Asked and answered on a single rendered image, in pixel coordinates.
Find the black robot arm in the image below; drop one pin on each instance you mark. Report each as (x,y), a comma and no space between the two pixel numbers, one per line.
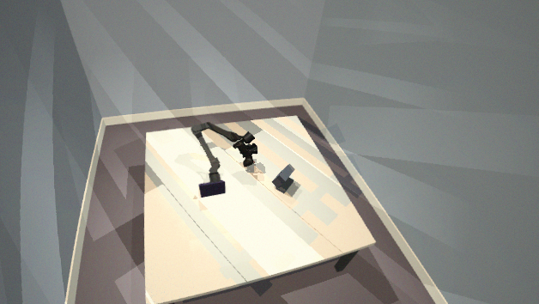
(231,136)

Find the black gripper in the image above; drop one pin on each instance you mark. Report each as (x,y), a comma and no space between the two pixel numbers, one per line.
(248,158)

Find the grey sloped panel with hole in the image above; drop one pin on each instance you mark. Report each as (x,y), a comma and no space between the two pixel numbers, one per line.
(282,180)

